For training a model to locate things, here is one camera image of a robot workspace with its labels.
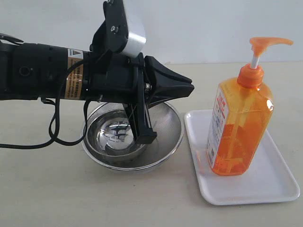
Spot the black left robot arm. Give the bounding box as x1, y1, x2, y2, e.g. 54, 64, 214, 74
0, 35, 194, 146

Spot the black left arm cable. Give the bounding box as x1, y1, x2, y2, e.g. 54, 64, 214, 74
0, 59, 95, 150

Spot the white rectangular plastic tray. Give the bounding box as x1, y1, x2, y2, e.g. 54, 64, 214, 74
184, 110, 300, 205

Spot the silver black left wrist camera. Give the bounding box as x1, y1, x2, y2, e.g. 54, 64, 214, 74
89, 0, 146, 58

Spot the small stainless steel bowl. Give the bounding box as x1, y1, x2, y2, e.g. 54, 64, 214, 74
84, 109, 147, 157

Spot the orange soap pump bottle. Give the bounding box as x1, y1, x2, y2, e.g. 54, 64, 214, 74
206, 37, 293, 176

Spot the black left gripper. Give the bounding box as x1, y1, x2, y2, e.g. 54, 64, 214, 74
82, 52, 195, 144

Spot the steel mesh strainer basket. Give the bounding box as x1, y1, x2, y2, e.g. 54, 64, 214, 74
81, 103, 184, 173

